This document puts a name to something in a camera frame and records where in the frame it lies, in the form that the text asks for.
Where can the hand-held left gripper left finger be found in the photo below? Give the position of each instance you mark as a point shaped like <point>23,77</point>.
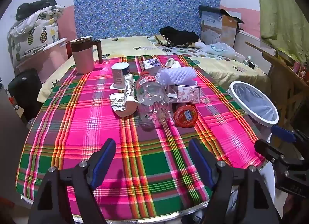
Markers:
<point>106,156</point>

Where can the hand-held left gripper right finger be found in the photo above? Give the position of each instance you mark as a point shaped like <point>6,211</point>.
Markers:
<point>200,161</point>

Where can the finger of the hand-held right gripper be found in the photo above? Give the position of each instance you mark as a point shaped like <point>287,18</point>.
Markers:
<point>268,150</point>
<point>282,133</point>

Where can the white trash bin with liner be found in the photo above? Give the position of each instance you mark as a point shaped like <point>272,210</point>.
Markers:
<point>253,103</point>

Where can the red round lidded container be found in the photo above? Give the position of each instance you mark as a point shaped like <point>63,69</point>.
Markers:
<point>185,115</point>

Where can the printed paper cup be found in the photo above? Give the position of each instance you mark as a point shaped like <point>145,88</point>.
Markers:
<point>124,108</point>

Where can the clear plastic bottle red label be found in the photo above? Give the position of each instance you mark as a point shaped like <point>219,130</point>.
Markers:
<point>149,98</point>

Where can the white paper cup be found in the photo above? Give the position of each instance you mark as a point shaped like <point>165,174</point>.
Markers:
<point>119,74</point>

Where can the white foam fruit net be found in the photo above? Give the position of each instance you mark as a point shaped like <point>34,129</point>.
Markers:
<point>176,74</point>

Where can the white plastic wrapper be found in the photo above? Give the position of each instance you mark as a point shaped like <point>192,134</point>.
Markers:
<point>172,62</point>

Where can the small white blue carton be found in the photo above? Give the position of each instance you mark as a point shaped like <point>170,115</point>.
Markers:
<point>151,63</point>

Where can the pink green plaid tablecloth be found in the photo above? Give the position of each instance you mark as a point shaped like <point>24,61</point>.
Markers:
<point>72,129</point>

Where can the red can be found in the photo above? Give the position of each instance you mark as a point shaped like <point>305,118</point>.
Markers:
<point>304,73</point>
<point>297,67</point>

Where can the small printed carton box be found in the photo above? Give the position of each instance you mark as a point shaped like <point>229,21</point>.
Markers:
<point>188,94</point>

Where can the round wooden table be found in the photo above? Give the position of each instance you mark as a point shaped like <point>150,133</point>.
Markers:
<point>277,64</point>

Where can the white black-printed drink carton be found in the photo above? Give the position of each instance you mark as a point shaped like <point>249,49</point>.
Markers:
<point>129,87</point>

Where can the small black object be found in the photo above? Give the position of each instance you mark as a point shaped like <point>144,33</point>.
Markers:
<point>252,65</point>

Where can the small green-capped bottle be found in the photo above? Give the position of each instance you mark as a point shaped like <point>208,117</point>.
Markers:
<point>247,60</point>

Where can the yellow pineapple print bedsheet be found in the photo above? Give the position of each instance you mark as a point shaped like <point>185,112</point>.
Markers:
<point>229,69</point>

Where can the white chest freezer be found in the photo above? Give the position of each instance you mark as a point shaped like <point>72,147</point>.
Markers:
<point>248,40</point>

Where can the black suitcase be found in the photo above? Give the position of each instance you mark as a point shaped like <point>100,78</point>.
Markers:
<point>24,88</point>

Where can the white plastic bag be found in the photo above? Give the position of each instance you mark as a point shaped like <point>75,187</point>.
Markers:
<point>217,48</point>

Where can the pink plastic bin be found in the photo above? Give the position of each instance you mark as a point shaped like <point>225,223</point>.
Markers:
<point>53,55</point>

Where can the printed cardboard box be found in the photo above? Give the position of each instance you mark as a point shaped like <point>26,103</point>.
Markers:
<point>227,30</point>

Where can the brown polka-dot cloth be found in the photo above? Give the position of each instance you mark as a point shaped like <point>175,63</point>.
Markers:
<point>166,42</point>

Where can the green curtain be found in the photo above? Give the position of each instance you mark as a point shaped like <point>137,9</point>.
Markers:
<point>282,9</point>

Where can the black clothing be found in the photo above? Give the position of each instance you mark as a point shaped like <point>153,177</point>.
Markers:
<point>178,35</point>

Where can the pineapple print quilt pile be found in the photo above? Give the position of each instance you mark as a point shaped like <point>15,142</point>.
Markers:
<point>36,35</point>

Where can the blue floral headboard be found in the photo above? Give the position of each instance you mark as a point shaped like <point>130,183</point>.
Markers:
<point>144,9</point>

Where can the black cloth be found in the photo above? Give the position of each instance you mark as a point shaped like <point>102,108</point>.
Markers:
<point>36,6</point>

